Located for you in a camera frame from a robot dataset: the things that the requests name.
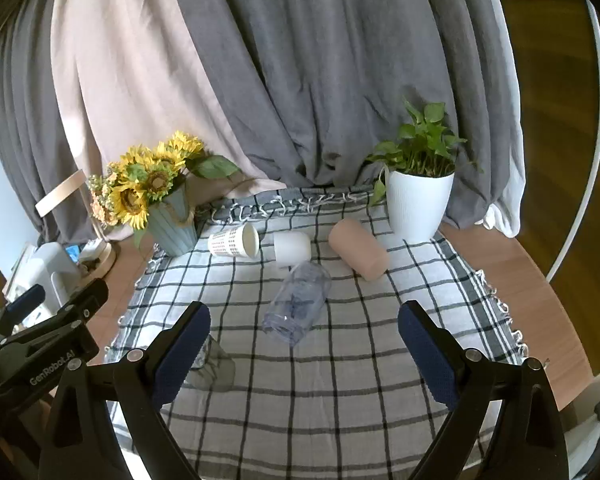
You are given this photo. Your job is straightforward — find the white sheer curtain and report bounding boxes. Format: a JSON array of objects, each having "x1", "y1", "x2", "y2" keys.
[{"x1": 472, "y1": 0, "x2": 528, "y2": 239}]

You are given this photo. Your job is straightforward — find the beige curtain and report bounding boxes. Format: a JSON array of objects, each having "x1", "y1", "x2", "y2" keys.
[{"x1": 51, "y1": 0, "x2": 282, "y2": 242}]

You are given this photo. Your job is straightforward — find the white ring hoop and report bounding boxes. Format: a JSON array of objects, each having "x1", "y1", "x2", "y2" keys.
[{"x1": 545, "y1": 0, "x2": 600, "y2": 282}]

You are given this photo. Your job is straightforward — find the clear drinking glass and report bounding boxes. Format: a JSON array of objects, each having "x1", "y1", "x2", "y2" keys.
[{"x1": 185, "y1": 335, "x2": 237, "y2": 392}]

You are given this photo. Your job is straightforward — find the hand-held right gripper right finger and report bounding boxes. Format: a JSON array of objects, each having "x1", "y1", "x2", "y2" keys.
[{"x1": 397, "y1": 300, "x2": 571, "y2": 480}]

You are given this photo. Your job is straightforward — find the clear bluish plastic cup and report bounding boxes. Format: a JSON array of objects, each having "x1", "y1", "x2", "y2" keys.
[{"x1": 262, "y1": 261, "x2": 333, "y2": 347}]

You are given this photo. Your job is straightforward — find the blue ribbed flower pot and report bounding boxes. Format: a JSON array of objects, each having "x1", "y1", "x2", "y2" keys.
[{"x1": 142, "y1": 180, "x2": 200, "y2": 257}]

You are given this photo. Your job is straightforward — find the white appliance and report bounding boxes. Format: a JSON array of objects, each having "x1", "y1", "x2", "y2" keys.
[{"x1": 31, "y1": 242, "x2": 84, "y2": 312}]

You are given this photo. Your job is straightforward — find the sunflower bouquet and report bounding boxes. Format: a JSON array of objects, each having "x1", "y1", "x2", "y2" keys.
[{"x1": 86, "y1": 131, "x2": 242, "y2": 233}]

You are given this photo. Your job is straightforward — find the white ribbed plant pot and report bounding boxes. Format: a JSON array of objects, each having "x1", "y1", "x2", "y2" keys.
[{"x1": 384, "y1": 167, "x2": 456, "y2": 244}]

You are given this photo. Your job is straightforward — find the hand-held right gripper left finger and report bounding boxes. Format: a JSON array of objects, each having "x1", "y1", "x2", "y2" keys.
[{"x1": 39, "y1": 301, "x2": 212, "y2": 480}]

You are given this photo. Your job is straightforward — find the checked black and white cloth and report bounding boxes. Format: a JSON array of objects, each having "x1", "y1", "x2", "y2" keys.
[{"x1": 102, "y1": 187, "x2": 527, "y2": 480}]

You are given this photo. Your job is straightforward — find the round wooden tray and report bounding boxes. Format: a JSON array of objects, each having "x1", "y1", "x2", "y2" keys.
[{"x1": 76, "y1": 239, "x2": 117, "y2": 279}]

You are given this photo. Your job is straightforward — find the green leafy plant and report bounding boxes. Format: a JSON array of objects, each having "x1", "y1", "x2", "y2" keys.
[{"x1": 363, "y1": 100, "x2": 482, "y2": 207}]

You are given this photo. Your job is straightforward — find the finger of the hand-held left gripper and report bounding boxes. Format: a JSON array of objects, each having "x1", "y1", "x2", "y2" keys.
[
  {"x1": 0, "y1": 283, "x2": 47, "y2": 324},
  {"x1": 2, "y1": 277, "x2": 110, "y2": 348}
]

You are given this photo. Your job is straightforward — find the pink cup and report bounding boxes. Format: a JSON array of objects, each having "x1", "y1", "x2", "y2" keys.
[{"x1": 328, "y1": 218, "x2": 390, "y2": 281}]

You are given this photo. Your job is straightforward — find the grey curtain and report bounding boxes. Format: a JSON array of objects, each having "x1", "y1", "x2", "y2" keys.
[{"x1": 0, "y1": 0, "x2": 527, "y2": 243}]

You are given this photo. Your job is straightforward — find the patterned white paper cup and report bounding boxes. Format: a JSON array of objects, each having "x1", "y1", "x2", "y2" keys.
[{"x1": 207, "y1": 222, "x2": 260, "y2": 260}]

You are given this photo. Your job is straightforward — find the plain white cup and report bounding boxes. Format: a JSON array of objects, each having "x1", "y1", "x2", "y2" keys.
[{"x1": 273, "y1": 231, "x2": 312, "y2": 267}]

